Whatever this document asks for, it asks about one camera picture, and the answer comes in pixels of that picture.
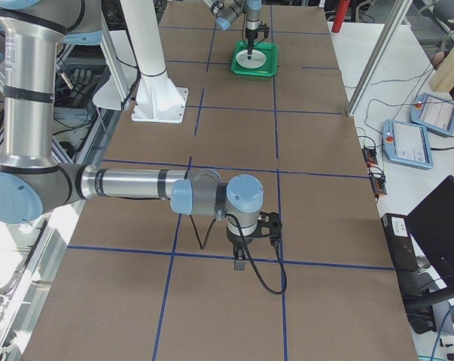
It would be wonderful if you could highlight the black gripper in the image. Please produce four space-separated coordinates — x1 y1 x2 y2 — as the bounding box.
227 229 254 271
245 19 257 60

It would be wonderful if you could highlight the clear plastic fork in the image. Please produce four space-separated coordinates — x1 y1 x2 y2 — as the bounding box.
238 53 263 62

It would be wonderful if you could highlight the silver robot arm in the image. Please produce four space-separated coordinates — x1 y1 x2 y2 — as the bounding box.
0 1 264 270
209 0 262 60

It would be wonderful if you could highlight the white round plate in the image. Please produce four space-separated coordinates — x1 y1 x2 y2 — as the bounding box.
236 50 267 69

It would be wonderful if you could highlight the green plastic tray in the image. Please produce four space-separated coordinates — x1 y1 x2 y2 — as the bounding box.
230 41 278 77

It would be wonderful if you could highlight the red cylinder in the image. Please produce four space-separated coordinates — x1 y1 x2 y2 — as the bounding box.
331 0 350 33

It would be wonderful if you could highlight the brown paper table cover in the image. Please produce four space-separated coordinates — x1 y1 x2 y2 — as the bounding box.
23 2 416 360

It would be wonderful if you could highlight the white curved sheet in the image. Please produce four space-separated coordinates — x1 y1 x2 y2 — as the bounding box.
93 75 132 111

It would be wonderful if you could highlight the black computer box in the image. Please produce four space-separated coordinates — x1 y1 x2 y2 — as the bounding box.
381 213 419 272

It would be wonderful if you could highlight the orange black usb hub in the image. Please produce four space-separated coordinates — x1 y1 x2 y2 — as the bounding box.
361 147 378 167

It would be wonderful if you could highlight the blue teach pendant near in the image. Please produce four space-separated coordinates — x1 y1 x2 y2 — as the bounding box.
382 120 434 169

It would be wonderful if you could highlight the blue teach pendant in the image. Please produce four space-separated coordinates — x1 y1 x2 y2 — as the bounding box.
382 120 434 169
410 93 454 137

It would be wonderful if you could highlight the blue teach pendant far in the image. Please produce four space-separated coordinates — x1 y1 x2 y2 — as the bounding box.
410 93 454 137

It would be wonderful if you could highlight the black monitor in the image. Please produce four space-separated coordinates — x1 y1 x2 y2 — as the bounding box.
407 175 454 286

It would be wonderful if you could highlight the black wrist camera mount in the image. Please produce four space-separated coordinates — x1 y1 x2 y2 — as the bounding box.
256 211 282 244

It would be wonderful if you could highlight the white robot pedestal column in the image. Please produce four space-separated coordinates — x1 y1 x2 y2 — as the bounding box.
121 0 175 119

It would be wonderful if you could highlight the white pedestal base plate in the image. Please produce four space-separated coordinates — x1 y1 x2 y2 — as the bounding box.
131 87 189 123

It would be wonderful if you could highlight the aluminium frame post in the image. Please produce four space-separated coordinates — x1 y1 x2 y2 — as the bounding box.
346 0 413 117

